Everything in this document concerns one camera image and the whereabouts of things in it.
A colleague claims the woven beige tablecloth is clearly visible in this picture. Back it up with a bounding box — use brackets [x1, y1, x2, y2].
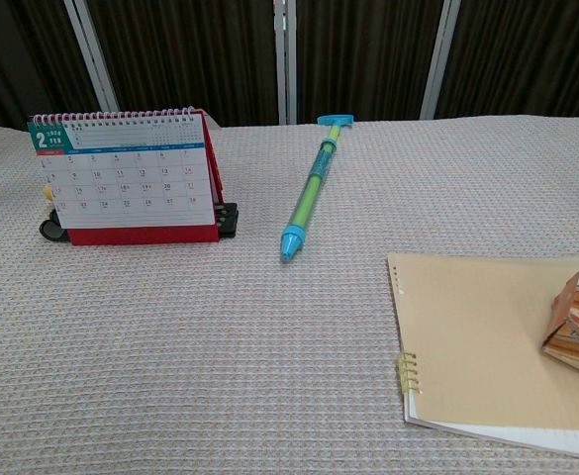
[0, 114, 579, 475]

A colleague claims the blue green toy water pump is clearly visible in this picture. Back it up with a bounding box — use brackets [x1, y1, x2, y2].
[280, 114, 355, 263]

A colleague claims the white screen frame post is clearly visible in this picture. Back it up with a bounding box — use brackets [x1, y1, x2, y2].
[271, 0, 298, 126]
[62, 0, 120, 114]
[419, 0, 464, 121]

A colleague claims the black rounded plastic piece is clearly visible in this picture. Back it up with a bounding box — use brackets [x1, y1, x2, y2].
[39, 210, 71, 244]

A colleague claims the orange white carton box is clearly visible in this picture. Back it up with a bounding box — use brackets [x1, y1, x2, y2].
[540, 268, 579, 383]

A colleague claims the black ribbed plastic block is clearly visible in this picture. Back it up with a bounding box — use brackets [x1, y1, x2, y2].
[216, 201, 241, 240]

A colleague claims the beige spiral notebook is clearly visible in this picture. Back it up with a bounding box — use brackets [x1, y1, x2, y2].
[386, 251, 579, 462]

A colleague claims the red desk calendar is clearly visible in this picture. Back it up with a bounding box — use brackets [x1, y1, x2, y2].
[27, 106, 227, 247]

